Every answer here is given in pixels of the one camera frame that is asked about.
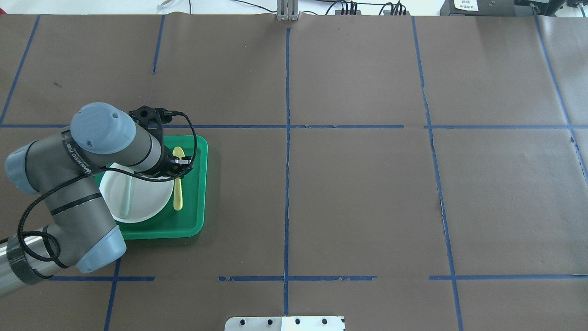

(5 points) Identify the brown paper table cover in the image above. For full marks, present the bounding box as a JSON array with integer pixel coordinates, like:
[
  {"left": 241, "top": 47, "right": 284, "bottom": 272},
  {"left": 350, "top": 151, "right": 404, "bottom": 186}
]
[{"left": 1, "top": 13, "right": 587, "bottom": 331}]

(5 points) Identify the white round plate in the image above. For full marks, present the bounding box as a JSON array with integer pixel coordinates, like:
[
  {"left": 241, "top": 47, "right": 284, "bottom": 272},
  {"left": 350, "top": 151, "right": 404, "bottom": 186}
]
[{"left": 99, "top": 171, "right": 174, "bottom": 223}]

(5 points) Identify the green plastic tray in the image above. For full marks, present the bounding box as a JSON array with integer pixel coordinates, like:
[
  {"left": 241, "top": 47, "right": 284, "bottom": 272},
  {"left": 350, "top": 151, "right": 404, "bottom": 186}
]
[{"left": 94, "top": 136, "right": 208, "bottom": 240}]

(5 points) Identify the translucent grey plastic fork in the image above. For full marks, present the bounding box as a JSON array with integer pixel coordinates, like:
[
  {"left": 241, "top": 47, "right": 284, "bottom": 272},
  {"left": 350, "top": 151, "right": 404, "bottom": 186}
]
[{"left": 119, "top": 176, "right": 134, "bottom": 219}]

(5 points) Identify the aluminium frame post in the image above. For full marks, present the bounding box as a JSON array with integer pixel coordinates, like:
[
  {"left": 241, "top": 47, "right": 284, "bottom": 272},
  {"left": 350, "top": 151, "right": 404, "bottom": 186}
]
[{"left": 277, "top": 0, "right": 300, "bottom": 21}]

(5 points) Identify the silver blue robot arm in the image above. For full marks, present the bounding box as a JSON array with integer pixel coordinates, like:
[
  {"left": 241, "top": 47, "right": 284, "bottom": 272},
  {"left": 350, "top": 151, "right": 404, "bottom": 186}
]
[{"left": 1, "top": 102, "right": 194, "bottom": 297}]

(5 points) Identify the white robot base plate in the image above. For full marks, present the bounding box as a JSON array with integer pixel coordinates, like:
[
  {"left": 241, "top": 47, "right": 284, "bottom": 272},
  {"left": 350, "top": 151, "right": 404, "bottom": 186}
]
[{"left": 224, "top": 316, "right": 346, "bottom": 331}]

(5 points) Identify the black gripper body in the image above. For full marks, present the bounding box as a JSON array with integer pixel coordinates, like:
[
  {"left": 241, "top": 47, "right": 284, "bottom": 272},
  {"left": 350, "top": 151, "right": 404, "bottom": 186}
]
[{"left": 150, "top": 152, "right": 184, "bottom": 179}]

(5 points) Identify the black computer box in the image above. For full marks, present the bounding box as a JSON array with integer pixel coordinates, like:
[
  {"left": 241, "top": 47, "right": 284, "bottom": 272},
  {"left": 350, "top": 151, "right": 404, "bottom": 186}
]
[{"left": 439, "top": 0, "right": 516, "bottom": 17}]

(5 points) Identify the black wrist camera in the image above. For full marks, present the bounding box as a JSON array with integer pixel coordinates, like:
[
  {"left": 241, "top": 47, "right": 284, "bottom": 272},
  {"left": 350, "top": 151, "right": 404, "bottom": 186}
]
[{"left": 128, "top": 105, "right": 171, "bottom": 140}]

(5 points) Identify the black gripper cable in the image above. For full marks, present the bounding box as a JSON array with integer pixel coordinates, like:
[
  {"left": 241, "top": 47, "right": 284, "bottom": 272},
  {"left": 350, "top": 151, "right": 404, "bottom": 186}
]
[{"left": 17, "top": 109, "right": 197, "bottom": 279}]

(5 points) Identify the yellow plastic spoon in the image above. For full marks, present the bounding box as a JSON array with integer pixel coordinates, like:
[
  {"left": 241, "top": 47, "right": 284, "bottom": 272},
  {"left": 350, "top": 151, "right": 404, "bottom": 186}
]
[{"left": 172, "top": 146, "right": 185, "bottom": 211}]

